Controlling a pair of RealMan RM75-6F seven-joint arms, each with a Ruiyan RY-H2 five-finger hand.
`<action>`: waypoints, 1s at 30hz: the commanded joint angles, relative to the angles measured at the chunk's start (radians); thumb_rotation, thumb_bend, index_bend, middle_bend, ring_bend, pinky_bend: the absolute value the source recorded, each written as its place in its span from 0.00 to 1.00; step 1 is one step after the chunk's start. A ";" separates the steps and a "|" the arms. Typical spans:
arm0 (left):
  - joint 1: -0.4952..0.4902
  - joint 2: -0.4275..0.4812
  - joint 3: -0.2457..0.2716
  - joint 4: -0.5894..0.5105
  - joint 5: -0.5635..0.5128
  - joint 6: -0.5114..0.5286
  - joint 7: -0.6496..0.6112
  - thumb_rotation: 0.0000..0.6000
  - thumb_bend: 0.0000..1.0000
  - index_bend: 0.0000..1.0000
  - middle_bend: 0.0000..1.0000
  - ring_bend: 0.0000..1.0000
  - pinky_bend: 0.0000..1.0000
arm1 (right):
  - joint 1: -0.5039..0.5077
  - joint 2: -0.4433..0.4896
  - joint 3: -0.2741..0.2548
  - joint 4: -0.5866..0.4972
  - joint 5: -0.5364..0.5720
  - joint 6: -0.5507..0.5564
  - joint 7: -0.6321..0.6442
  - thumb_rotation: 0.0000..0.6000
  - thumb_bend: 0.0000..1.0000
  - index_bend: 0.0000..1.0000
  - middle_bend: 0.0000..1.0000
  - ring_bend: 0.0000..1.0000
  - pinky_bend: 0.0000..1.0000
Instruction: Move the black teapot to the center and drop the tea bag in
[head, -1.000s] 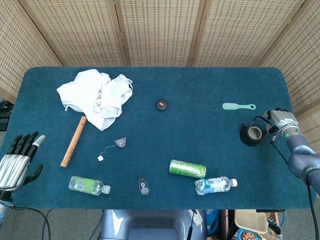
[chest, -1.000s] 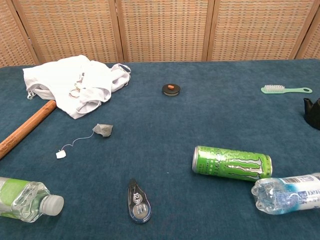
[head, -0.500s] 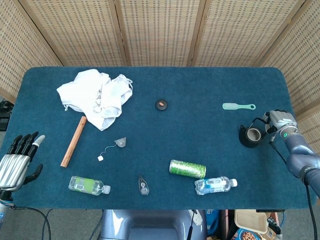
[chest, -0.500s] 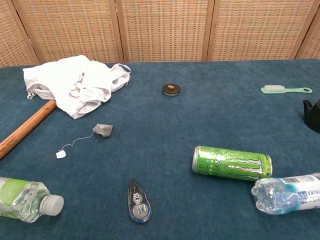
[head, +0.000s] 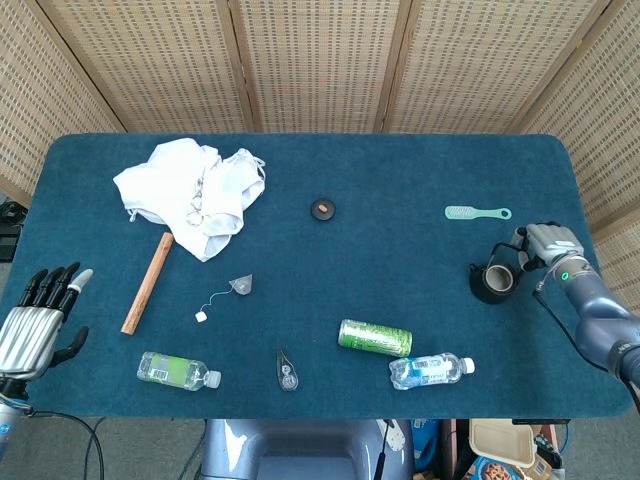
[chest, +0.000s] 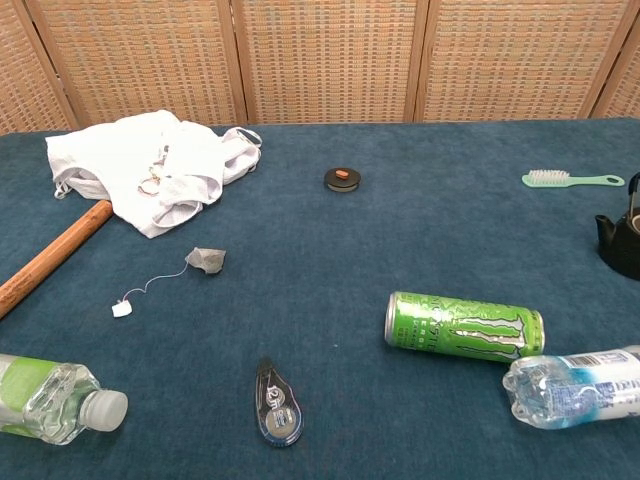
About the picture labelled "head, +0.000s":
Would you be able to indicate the blue label water bottle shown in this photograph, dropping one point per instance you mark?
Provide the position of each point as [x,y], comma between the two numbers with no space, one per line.
[425,371]

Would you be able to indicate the blue carpet table mat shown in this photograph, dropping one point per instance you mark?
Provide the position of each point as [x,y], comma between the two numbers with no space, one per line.
[380,270]

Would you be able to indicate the green energy drink can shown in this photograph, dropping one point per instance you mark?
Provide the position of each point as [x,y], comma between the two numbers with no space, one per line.
[375,337]

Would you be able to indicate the black teapot lid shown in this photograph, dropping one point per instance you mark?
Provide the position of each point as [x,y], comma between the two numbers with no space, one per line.
[322,210]

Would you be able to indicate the cookie box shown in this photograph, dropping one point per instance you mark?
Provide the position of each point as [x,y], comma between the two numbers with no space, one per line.
[492,471]

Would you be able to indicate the correction tape dispenser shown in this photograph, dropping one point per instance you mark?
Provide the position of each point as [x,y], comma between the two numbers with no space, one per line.
[288,377]

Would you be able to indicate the blue package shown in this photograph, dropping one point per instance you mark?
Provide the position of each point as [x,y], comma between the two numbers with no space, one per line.
[425,445]

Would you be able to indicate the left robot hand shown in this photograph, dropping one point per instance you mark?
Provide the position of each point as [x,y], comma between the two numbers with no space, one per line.
[30,335]

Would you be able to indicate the mint green brush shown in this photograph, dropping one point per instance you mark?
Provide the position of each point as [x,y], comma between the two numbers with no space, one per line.
[462,213]

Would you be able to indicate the green label water bottle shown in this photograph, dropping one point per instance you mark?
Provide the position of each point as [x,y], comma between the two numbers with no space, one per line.
[170,370]

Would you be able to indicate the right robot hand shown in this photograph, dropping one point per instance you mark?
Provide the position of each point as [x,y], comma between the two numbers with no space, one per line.
[550,240]

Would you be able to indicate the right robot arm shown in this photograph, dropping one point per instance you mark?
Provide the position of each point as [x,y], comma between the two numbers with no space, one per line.
[595,310]

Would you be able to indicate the woven bamboo folding screen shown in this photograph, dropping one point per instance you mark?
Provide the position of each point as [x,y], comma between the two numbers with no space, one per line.
[320,60]

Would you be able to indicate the black equipment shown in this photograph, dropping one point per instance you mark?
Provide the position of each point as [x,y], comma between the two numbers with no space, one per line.
[10,235]

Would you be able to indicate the white cloth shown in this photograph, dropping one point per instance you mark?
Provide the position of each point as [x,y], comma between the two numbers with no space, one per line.
[160,185]

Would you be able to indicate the beige takeaway box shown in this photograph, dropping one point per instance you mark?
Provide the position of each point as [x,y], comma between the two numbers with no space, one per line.
[500,442]

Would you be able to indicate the blue-grey robot torso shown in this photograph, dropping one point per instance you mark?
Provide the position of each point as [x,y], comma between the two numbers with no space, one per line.
[300,450]

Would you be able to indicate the wooden stick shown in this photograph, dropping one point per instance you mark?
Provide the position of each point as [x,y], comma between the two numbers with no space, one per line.
[147,285]

